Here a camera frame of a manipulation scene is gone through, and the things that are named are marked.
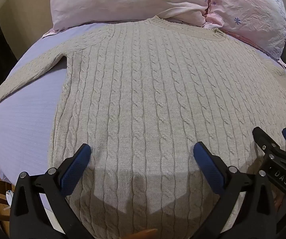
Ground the person's left hand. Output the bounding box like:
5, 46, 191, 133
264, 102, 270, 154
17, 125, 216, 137
129, 228, 159, 239

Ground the beige cable knit sweater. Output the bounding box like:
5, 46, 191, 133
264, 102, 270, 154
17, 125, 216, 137
0, 15, 286, 239

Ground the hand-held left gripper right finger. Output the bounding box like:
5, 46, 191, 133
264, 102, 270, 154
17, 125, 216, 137
193, 141, 279, 239

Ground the lavender bed sheet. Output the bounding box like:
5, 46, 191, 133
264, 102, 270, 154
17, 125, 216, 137
0, 22, 286, 217

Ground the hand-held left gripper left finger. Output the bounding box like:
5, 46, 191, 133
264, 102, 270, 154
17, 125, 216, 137
9, 143, 92, 239

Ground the pink floral pillow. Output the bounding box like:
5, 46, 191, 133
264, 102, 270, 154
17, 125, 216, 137
204, 0, 286, 66
50, 0, 211, 33

